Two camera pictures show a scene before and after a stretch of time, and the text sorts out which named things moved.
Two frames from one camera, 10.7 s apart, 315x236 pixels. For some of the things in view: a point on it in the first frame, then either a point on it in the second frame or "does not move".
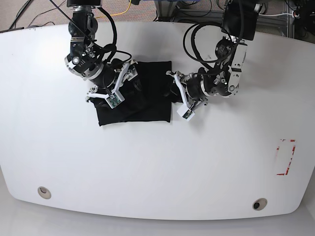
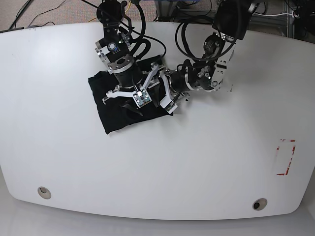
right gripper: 186,110 to 167,103
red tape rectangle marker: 291,159 does not move
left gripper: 128,72 to 141,95
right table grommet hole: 259,204 does not move
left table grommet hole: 44,192 does not move
